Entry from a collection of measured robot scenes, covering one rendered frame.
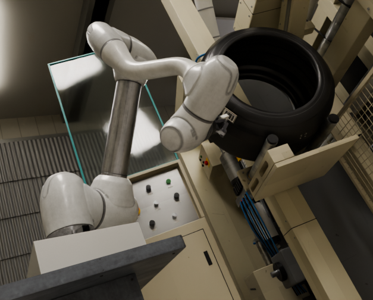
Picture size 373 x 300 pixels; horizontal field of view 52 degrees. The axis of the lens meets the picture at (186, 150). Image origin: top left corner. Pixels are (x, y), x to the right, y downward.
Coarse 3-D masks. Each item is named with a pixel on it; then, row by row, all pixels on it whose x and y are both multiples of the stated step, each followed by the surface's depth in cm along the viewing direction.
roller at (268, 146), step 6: (270, 138) 146; (276, 138) 147; (264, 144) 150; (270, 144) 146; (276, 144) 147; (264, 150) 152; (258, 156) 159; (258, 162) 161; (252, 168) 169; (252, 174) 172
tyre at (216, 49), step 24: (216, 48) 165; (240, 48) 187; (264, 48) 188; (288, 48) 183; (312, 48) 169; (240, 72) 196; (264, 72) 197; (288, 72) 194; (312, 72) 180; (288, 96) 193; (312, 96) 185; (240, 120) 151; (264, 120) 150; (288, 120) 150; (312, 120) 153; (216, 144) 172; (240, 144) 160; (288, 144) 157
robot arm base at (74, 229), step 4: (80, 224) 121; (84, 224) 122; (88, 224) 123; (64, 228) 119; (68, 228) 119; (72, 228) 119; (76, 228) 120; (80, 228) 116; (84, 228) 120; (88, 228) 117; (92, 228) 125; (56, 232) 119; (60, 232) 118; (64, 232) 118; (68, 232) 118; (72, 232) 118; (76, 232) 117; (80, 232) 116; (48, 236) 120; (52, 236) 119; (56, 236) 118
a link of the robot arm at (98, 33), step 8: (96, 24) 140; (104, 24) 140; (88, 32) 141; (96, 32) 137; (104, 32) 136; (112, 32) 136; (120, 32) 142; (88, 40) 140; (96, 40) 135; (104, 40) 134; (128, 40) 143; (96, 48) 136; (128, 48) 143
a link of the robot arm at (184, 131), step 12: (180, 108) 106; (168, 120) 106; (180, 120) 103; (192, 120) 104; (204, 120) 104; (168, 132) 103; (180, 132) 101; (192, 132) 104; (204, 132) 107; (168, 144) 103; (180, 144) 102; (192, 144) 105
